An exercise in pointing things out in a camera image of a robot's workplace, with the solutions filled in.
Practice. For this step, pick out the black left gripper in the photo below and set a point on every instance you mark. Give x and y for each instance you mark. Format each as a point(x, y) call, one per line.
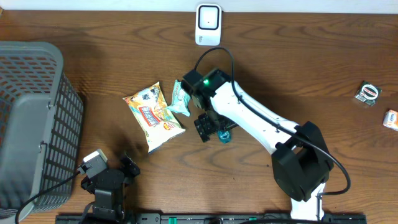
point(127, 173)

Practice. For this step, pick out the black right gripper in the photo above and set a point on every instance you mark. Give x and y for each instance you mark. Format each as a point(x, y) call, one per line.
point(204, 129)

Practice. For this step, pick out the green wet wipes pack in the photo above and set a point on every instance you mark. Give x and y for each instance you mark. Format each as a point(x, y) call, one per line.
point(180, 100)

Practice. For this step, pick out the blue Listerine mouthwash bottle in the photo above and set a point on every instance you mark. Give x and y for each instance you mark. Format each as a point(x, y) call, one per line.
point(224, 136)

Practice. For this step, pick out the orange snack bag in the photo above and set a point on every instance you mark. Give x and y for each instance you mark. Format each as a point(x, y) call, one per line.
point(149, 107)

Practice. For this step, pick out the green round-logo packet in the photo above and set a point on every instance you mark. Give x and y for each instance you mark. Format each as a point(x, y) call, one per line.
point(368, 93)

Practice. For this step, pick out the small orange tissue pack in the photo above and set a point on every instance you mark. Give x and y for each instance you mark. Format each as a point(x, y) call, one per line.
point(390, 120)

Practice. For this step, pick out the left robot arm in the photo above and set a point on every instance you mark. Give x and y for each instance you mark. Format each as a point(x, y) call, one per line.
point(108, 205)

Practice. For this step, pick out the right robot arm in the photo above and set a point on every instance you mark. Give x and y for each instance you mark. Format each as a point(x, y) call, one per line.
point(300, 161)

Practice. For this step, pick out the white barcode scanner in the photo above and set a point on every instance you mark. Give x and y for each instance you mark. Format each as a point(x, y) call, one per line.
point(208, 24)

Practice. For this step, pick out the grey plastic mesh basket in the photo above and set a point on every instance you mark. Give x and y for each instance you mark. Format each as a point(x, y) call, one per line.
point(41, 122)

